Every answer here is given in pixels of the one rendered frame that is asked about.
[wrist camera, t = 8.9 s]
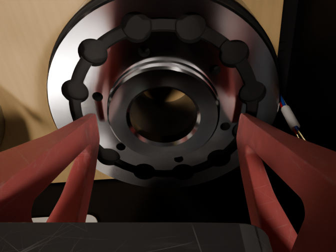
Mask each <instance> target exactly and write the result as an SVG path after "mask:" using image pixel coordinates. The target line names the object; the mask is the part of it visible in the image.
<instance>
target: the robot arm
mask: <svg viewBox="0 0 336 252"><path fill-rule="evenodd" d="M99 144H100V135H99V129H98V123H97V117H96V114H95V113H89V114H87V115H85V116H83V117H81V118H79V119H77V120H75V121H73V122H71V123H69V124H67V125H65V126H63V127H61V128H59V129H57V130H55V131H53V132H51V133H49V134H47V135H44V136H42V137H39V138H36V139H34V140H31V141H28V142H26V143H23V144H20V145H18V146H15V147H12V148H10V149H7V150H4V151H2V152H0V252H336V151H333V150H330V149H328V148H325V147H322V146H320V145H317V144H314V143H312V142H309V141H306V140H304V139H301V138H298V137H296V136H293V135H291V134H288V133H286V132H284V131H282V130H280V129H278V128H276V127H274V126H272V125H270V124H268V123H266V122H264V121H262V120H260V119H258V118H256V117H254V116H252V115H250V114H248V113H241V114H240V117H239V123H238V129H237V135H236V144H237V151H238V158H239V165H240V172H241V178H242V183H243V187H244V192H245V197H246V202H247V207H248V212H249V217H250V222H251V224H247V223H216V222H86V218H87V213H88V208H89V203H90V198H91V193H92V188H93V183H94V178H95V173H96V166H97V158H98V151H99ZM73 160H74V162H73V164H72V167H71V170H70V173H69V175H68V178H67V181H66V183H65V186H64V189H63V191H62V194H61V196H60V198H59V200H58V202H57V204H56V205H55V207H54V209H53V211H52V212H51V214H50V216H49V218H48V219H47V221H46V222H33V221H32V207H33V203H34V201H35V199H36V197H37V196H38V195H39V194H40V193H41V192H42V191H43V190H44V189H45V188H46V187H47V186H48V185H49V184H50V183H51V182H52V181H53V180H54V179H55V178H56V177H57V176H58V175H59V174H60V173H61V172H62V171H63V170H64V169H65V168H66V167H67V166H68V165H69V164H70V163H71V162H72V161H73ZM262 160H263V161H264V162H265V163H266V164H267V165H268V166H269V167H270V168H271V169H272V170H273V171H274V172H275V173H276V174H277V175H278V176H279V177H280V178H281V179H282V180H283V181H284V182H285V183H286V184H287V185H288V186H289V187H290V188H291V189H292V190H293V191H294V192H295V193H296V194H297V195H298V196H299V197H300V198H301V200H302V202H303V205H304V211H305V217H304V221H303V223H302V225H301V228H300V230H299V233H298V235H297V233H296V231H295V229H294V228H293V226H292V224H291V222H290V221H289V219H288V217H287V215H286V214H285V212H284V210H283V208H282V207H281V205H280V203H279V201H278V199H277V197H276V195H275V193H274V191H273V188H272V186H271V183H270V180H269V177H268V175H267V172H266V169H265V167H264V164H263V161H262Z"/></svg>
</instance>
